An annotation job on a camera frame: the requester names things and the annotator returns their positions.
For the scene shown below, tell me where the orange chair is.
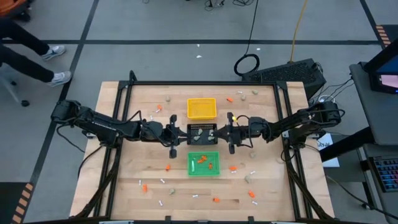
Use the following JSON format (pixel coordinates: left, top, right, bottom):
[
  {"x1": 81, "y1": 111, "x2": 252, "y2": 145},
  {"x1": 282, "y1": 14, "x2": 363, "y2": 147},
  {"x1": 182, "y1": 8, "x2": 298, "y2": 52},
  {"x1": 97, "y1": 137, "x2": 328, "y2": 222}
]
[{"x1": 0, "y1": 0, "x2": 34, "y2": 19}]

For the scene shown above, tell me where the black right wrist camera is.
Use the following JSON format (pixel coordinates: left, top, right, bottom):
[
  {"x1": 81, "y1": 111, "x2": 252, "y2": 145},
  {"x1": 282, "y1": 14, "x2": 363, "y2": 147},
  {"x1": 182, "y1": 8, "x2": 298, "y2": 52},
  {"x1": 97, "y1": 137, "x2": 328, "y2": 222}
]
[{"x1": 248, "y1": 116, "x2": 269, "y2": 139}]

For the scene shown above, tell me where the grey office chair base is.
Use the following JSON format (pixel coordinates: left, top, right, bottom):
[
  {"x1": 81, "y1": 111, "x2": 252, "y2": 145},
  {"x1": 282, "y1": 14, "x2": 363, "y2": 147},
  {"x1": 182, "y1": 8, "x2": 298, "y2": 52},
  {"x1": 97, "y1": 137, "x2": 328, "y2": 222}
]
[{"x1": 0, "y1": 71, "x2": 31, "y2": 108}]

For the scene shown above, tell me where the black computer monitor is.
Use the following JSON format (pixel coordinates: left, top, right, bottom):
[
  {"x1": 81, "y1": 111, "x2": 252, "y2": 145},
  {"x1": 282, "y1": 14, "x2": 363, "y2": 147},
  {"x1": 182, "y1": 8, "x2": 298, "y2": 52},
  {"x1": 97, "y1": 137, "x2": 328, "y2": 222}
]
[{"x1": 363, "y1": 37, "x2": 398, "y2": 95}]

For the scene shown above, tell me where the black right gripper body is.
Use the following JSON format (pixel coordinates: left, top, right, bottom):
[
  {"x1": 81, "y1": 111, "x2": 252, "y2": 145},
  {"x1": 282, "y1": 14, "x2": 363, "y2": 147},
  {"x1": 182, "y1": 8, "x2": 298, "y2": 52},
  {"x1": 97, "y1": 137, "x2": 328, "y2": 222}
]
[{"x1": 225, "y1": 112, "x2": 249, "y2": 155}]

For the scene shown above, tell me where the white paper sheet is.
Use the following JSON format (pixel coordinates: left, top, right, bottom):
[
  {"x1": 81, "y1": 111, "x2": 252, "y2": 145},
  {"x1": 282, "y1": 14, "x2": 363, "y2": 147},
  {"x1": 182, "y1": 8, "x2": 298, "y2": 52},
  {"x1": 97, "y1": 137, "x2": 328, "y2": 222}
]
[{"x1": 316, "y1": 133, "x2": 340, "y2": 169}]

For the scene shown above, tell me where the black plastic basket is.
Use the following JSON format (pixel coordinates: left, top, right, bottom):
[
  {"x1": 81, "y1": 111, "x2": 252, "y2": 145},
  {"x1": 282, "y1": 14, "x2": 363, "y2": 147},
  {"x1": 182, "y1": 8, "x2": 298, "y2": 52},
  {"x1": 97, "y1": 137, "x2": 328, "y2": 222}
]
[{"x1": 186, "y1": 123, "x2": 219, "y2": 146}]

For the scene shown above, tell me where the black cable yellow tag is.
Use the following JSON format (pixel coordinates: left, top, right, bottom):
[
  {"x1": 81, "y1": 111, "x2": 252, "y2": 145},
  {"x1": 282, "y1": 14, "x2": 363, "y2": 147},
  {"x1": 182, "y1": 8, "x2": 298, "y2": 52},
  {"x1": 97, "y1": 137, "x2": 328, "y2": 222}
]
[{"x1": 231, "y1": 114, "x2": 253, "y2": 149}]

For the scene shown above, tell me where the green plastic basket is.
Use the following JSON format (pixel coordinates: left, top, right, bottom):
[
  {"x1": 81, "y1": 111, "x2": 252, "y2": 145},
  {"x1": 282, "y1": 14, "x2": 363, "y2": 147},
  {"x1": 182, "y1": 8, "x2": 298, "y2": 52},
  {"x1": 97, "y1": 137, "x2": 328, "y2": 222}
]
[{"x1": 187, "y1": 151, "x2": 221, "y2": 177}]

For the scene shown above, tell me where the yellow hanging cable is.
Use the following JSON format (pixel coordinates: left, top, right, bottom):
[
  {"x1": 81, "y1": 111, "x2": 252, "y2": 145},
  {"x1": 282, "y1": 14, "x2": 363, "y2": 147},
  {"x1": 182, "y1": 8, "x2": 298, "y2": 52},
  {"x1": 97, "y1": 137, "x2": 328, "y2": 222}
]
[{"x1": 289, "y1": 0, "x2": 309, "y2": 62}]

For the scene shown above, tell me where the yellow plastic basket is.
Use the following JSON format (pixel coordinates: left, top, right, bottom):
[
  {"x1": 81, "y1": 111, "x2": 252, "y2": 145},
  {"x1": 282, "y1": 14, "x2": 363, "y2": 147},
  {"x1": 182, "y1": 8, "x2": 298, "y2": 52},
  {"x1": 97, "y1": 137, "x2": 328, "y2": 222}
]
[{"x1": 186, "y1": 97, "x2": 218, "y2": 121}]

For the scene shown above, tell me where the black computer tower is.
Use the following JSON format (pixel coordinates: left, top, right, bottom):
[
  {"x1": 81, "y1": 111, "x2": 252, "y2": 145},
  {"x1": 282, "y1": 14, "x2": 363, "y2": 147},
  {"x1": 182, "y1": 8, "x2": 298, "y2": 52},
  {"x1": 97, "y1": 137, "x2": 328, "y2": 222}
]
[{"x1": 241, "y1": 58, "x2": 327, "y2": 100}]

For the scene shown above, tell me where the black hanging cable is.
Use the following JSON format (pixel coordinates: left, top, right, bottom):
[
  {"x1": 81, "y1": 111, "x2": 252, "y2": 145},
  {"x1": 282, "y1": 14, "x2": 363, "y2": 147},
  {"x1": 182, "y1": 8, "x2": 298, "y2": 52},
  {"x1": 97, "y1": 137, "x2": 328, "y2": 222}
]
[{"x1": 233, "y1": 0, "x2": 261, "y2": 77}]

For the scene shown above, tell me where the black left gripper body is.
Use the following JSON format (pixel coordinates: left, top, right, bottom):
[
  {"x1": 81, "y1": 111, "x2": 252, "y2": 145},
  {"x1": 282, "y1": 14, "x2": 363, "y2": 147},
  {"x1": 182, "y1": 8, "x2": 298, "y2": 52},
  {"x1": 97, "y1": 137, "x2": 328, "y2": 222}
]
[{"x1": 163, "y1": 114, "x2": 180, "y2": 159}]

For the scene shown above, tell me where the person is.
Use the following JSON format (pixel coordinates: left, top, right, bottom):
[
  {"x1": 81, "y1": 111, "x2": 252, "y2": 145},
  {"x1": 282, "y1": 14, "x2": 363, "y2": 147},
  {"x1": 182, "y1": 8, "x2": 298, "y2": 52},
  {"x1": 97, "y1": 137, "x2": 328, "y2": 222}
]
[{"x1": 0, "y1": 17, "x2": 73, "y2": 88}]

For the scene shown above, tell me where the backlit computer keyboard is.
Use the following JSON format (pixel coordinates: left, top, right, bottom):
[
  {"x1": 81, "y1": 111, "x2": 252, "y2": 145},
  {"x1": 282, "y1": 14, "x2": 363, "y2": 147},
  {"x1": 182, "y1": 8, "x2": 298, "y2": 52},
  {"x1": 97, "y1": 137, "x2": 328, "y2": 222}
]
[{"x1": 371, "y1": 155, "x2": 398, "y2": 193}]

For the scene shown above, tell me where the grey desk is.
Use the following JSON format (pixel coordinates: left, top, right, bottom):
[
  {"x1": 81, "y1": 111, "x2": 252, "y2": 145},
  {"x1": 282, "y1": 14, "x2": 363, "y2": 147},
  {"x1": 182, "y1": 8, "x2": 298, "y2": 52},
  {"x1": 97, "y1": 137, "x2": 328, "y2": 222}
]
[{"x1": 348, "y1": 62, "x2": 398, "y2": 147}]

